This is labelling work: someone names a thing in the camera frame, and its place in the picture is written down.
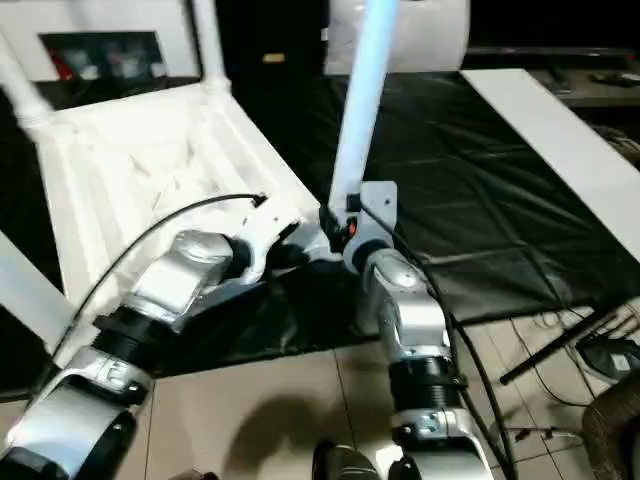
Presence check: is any white plastic table leg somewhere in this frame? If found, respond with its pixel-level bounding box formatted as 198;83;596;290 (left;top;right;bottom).
326;0;402;215
0;228;82;357
0;28;55;130
191;0;232;90

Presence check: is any white plastic table top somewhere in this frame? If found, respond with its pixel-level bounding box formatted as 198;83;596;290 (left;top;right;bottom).
36;81;342;362

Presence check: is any black work mat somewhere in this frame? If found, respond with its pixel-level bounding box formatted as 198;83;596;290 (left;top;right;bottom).
0;68;635;397

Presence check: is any black sofa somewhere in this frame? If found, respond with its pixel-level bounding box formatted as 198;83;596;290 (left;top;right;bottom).
207;0;640;84

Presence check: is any grey cushion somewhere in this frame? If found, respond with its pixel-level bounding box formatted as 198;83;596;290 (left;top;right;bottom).
322;0;472;77

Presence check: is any black robot right foot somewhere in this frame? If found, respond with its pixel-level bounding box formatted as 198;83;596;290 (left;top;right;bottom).
311;438;377;480

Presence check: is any white flat board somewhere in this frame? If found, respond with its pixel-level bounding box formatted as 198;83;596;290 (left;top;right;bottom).
458;67;640;252

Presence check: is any black floor stand foot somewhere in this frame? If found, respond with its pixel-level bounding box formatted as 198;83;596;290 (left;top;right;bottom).
498;308;622;386

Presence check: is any black television with red logo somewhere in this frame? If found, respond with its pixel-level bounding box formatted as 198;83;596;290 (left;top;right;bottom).
463;46;640;58

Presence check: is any dark low tv bench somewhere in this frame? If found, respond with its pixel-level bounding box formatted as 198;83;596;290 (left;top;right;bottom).
529;54;640;146

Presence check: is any black wifi router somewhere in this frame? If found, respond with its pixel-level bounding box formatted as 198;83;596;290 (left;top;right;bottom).
576;333;640;387

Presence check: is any white sideboard cabinet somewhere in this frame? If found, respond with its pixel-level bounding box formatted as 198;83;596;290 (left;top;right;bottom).
0;0;210;85

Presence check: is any black remote control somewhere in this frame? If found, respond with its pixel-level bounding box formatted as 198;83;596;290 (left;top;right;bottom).
588;71;639;85

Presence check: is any dark brown textured stool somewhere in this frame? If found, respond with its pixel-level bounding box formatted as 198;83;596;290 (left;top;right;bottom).
581;371;640;480

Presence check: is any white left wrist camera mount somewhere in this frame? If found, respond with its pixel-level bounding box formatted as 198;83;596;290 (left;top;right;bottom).
238;198;305;287

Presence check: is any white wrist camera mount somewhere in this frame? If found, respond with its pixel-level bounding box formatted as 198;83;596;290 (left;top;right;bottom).
343;179;400;275
238;198;305;287

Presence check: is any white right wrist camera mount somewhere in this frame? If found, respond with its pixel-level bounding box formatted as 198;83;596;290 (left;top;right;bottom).
343;179;400;275

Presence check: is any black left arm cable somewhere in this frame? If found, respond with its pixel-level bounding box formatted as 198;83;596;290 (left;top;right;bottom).
46;190;270;372

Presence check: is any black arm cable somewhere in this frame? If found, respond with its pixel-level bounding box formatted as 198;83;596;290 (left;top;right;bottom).
358;198;522;480
46;190;270;372

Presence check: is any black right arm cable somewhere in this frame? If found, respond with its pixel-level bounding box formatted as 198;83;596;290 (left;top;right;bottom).
358;198;522;480

